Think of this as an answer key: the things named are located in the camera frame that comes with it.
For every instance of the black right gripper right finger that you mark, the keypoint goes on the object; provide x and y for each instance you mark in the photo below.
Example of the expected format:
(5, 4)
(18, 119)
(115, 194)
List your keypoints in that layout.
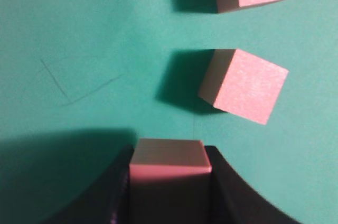
(233, 200)

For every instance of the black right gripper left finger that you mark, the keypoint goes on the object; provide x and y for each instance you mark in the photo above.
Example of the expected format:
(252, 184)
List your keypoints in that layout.
(106, 200)

